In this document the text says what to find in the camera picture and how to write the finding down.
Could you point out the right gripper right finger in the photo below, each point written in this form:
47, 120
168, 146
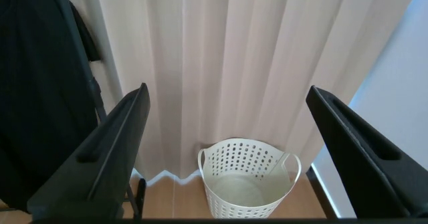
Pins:
368, 184

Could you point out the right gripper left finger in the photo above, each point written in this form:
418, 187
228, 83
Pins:
100, 170

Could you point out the black garment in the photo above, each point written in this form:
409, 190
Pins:
33, 83

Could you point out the black clothes rack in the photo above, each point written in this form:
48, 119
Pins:
80, 57

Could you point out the white laundry basket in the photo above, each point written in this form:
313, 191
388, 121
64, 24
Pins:
247, 190

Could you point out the beige curtain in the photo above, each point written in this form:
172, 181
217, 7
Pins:
234, 67

